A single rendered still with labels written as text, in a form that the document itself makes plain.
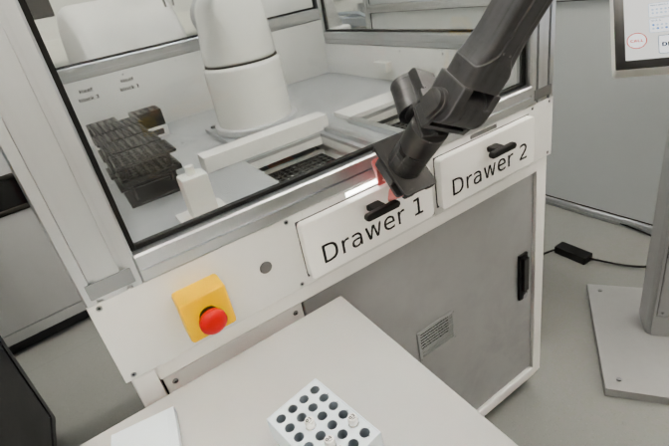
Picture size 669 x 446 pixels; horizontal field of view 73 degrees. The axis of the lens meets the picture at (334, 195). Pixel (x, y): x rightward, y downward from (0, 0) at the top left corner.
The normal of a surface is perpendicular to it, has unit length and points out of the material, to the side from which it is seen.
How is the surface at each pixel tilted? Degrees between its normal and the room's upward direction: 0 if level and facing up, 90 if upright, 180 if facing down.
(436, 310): 90
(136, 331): 90
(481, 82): 109
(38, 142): 90
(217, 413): 0
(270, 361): 0
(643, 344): 3
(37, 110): 90
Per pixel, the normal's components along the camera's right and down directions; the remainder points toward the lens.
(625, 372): -0.19, -0.86
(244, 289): 0.54, 0.29
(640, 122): -0.80, 0.39
